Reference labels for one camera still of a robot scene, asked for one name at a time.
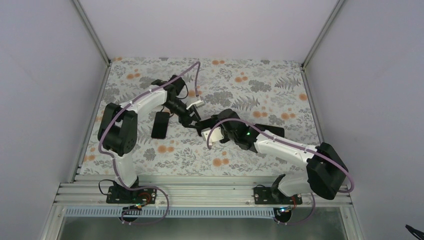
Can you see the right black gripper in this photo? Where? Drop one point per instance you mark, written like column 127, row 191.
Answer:
column 214, row 116

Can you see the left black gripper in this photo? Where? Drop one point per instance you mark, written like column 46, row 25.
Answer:
column 185, row 121

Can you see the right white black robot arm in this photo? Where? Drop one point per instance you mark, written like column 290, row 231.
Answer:
column 323, row 170

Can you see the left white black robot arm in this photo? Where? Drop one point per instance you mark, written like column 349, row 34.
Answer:
column 118, row 131

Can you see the phone in beige case top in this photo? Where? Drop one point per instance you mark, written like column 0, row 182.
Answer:
column 276, row 130

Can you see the floral table mat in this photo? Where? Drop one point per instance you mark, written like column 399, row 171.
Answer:
column 269, row 92

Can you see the black object bottom corner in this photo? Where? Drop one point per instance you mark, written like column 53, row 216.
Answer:
column 415, row 232

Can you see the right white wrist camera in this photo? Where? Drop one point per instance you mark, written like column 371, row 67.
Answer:
column 213, row 136

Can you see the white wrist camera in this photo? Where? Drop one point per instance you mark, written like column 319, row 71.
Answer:
column 196, row 101
column 213, row 136

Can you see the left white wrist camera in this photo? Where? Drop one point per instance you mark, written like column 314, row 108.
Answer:
column 196, row 101

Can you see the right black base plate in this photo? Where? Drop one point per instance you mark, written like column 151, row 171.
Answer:
column 265, row 196

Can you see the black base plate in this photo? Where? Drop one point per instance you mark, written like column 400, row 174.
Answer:
column 265, row 196
column 119, row 195

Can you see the slotted grey cable duct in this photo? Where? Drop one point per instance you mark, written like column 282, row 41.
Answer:
column 172, row 212

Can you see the right aluminium corner post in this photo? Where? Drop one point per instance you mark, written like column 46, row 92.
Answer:
column 324, row 30

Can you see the aluminium corner post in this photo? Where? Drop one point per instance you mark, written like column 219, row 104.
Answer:
column 89, row 27
column 324, row 30

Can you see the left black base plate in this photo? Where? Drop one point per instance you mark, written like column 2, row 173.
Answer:
column 119, row 195

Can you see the aluminium rail frame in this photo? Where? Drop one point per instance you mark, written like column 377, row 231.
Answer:
column 189, row 191

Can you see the left aluminium corner post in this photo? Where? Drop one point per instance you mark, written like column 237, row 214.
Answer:
column 89, row 27

